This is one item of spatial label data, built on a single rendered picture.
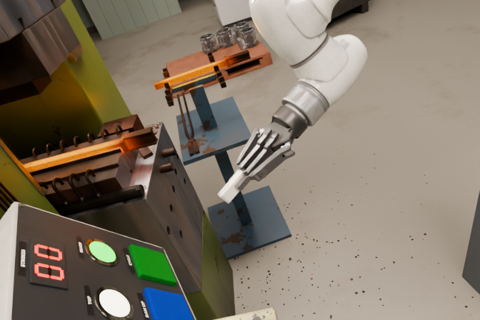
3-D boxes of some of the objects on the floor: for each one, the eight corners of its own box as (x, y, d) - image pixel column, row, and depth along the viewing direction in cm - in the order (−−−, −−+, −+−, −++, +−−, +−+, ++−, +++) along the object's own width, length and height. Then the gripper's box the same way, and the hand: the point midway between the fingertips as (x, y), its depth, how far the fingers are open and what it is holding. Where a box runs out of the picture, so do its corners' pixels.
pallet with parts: (253, 42, 414) (246, 17, 396) (276, 62, 351) (269, 33, 333) (166, 73, 405) (156, 49, 387) (174, 101, 342) (162, 73, 324)
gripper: (323, 134, 71) (248, 223, 69) (285, 117, 82) (218, 193, 79) (308, 112, 67) (228, 206, 64) (269, 96, 77) (198, 176, 74)
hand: (233, 186), depth 72 cm, fingers closed
